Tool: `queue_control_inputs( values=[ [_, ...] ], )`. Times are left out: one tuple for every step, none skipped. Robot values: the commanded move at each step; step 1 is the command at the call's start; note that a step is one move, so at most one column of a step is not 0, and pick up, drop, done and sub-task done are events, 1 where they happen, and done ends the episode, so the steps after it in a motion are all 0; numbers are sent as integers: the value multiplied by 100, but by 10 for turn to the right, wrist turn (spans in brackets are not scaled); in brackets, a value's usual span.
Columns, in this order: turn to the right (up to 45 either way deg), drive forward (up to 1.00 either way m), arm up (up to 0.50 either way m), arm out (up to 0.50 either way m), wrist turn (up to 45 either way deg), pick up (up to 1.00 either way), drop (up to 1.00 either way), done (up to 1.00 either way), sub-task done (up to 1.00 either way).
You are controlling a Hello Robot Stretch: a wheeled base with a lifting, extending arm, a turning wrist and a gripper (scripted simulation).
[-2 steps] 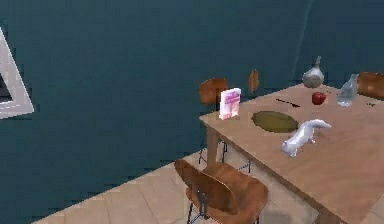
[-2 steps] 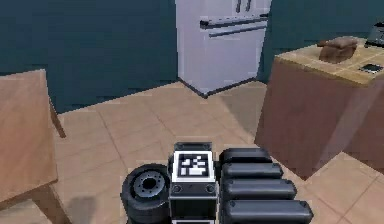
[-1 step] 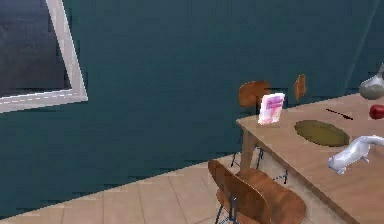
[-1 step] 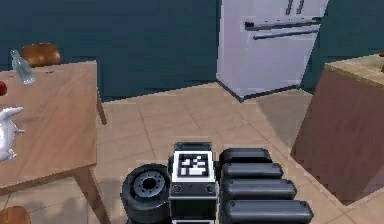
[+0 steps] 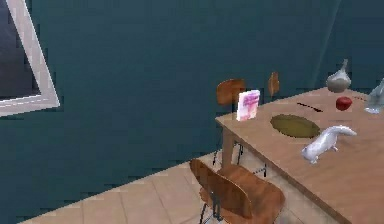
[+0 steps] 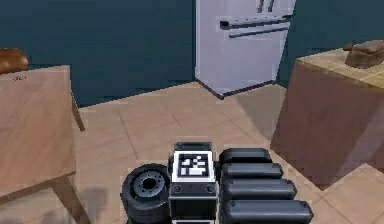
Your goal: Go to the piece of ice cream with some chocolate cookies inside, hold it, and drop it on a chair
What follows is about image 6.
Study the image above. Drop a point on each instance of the white fridge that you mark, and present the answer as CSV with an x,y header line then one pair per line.
x,y
240,56

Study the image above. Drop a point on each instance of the brown wooden table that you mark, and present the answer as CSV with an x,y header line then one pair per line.
x,y
33,133

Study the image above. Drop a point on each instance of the brown wooden counter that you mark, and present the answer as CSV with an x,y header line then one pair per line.
x,y
333,116

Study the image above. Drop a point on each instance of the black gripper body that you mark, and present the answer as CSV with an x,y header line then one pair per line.
x,y
146,193

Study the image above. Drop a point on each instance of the brown bread loaf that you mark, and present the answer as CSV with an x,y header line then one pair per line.
x,y
365,53

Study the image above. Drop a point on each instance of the brown round bread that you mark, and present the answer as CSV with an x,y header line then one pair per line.
x,y
11,60

